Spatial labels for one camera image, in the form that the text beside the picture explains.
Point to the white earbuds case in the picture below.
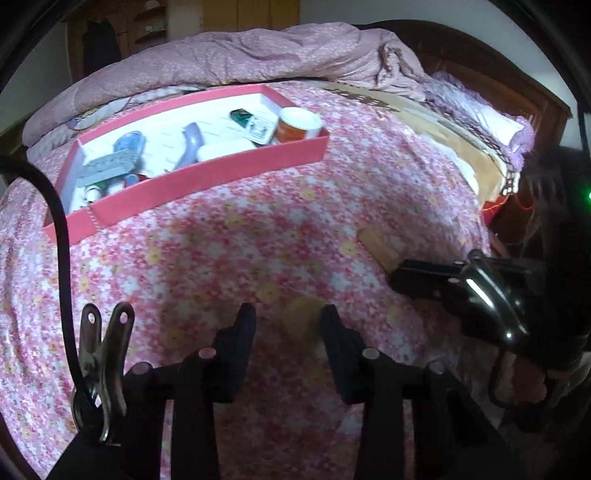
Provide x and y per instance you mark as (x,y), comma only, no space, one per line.
(226,151)

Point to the wooden puzzle block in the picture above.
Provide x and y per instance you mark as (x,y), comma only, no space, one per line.
(378,249)

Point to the small white card box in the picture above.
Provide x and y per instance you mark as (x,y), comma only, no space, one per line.
(259,130)

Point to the red cloth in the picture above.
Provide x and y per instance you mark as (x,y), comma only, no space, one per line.
(494,204)

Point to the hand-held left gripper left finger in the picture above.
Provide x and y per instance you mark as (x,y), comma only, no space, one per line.
(242,337)

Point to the person's right hand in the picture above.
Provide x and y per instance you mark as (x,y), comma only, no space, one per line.
(526,381)

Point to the pink shallow cardboard box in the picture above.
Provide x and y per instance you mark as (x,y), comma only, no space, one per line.
(207,180)

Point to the pink quilt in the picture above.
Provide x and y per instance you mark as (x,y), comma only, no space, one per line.
(231,55)

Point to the white and purple pillow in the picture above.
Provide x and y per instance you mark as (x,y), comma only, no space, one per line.
(489,120)

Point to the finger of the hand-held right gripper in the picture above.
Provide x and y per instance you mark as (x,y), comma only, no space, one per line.
(431,269)
(420,290)

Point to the pink floral bed sheet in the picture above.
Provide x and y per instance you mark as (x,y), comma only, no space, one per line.
(231,258)

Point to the wooden headboard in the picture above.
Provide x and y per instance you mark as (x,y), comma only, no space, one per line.
(485,69)

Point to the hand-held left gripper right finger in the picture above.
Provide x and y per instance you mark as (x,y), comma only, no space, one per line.
(334,344)

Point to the dark hanging coat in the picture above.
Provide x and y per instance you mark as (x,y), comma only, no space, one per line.
(101,46)

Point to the silver pill blister pack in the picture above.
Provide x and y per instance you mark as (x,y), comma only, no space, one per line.
(106,168)

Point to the orange and white cup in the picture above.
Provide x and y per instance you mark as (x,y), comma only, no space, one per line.
(298,127)

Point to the blue oval case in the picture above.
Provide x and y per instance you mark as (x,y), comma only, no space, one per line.
(129,144)

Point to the small white bottle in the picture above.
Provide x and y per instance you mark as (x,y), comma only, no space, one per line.
(94,194)

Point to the wooden wardrobe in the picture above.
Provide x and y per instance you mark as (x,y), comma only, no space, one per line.
(258,16)

